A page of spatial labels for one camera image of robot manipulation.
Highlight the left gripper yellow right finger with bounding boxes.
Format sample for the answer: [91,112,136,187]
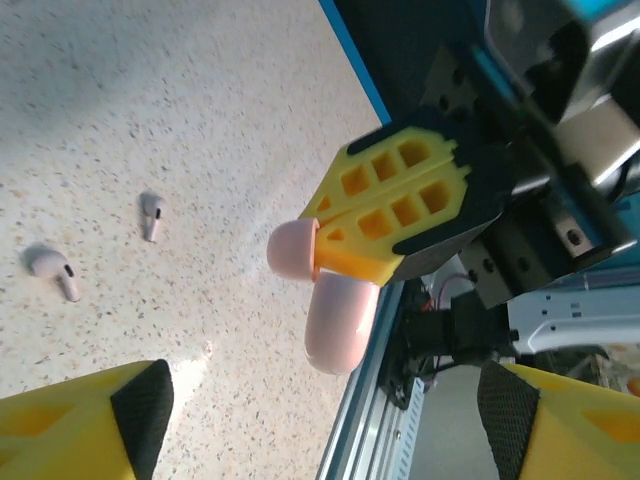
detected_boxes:
[477,359,640,480]

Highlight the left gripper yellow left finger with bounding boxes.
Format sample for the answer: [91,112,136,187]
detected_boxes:
[0,358,175,480]

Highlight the pink earbud charging case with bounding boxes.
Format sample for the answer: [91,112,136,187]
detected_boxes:
[266,218,384,376]

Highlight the white earbud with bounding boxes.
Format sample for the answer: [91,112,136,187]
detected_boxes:
[19,243,82,304]
[138,191,167,245]

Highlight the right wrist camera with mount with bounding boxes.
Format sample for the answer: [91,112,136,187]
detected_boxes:
[479,0,640,204]

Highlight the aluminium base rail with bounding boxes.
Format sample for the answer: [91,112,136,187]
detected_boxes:
[314,279,481,480]

